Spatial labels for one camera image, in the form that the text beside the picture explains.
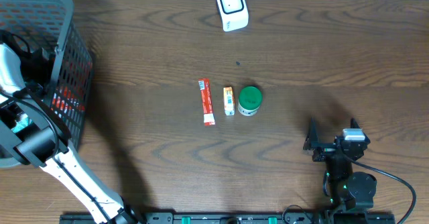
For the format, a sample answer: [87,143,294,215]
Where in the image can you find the orange snack packet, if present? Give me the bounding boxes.
[223,87,235,116]

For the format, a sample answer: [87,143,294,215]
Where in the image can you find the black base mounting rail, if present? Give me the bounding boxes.
[59,211,397,224]

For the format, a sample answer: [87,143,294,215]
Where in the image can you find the red stick sachet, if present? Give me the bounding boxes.
[198,78,215,126]

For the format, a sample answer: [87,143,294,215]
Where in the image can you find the green lid seasoning jar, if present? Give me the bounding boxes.
[237,86,263,116]

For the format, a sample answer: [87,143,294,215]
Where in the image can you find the red snack packet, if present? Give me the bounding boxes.
[51,61,93,113]

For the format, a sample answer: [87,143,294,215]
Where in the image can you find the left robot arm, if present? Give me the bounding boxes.
[1,30,145,223]

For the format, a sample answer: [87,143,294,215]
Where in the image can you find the white barcode scanner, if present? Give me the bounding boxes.
[217,0,249,32]

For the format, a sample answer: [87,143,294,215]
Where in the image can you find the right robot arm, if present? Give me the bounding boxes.
[303,119,377,223]

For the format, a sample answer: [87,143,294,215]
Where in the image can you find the grey plastic mesh basket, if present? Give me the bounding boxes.
[1,0,94,168]

